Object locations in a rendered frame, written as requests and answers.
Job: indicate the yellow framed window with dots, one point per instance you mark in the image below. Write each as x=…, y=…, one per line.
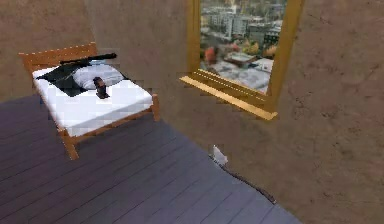
x=240, y=50

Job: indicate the small dark statuette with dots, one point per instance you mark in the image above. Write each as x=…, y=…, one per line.
x=100, y=88

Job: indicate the wooden bed with white mattress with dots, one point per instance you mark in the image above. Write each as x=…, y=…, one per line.
x=96, y=106

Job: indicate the white pillow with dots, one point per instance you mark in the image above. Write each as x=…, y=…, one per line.
x=100, y=75

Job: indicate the black cloth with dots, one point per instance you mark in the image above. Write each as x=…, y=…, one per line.
x=61, y=78

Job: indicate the white wall socket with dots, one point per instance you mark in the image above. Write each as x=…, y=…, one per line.
x=220, y=155

